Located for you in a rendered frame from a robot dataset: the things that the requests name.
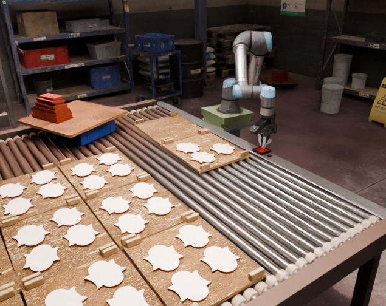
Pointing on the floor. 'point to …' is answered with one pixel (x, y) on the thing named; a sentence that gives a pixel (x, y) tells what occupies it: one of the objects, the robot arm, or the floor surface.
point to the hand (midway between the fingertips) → (262, 147)
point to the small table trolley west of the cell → (153, 76)
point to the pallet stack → (224, 53)
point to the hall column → (200, 25)
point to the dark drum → (188, 68)
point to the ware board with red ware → (280, 79)
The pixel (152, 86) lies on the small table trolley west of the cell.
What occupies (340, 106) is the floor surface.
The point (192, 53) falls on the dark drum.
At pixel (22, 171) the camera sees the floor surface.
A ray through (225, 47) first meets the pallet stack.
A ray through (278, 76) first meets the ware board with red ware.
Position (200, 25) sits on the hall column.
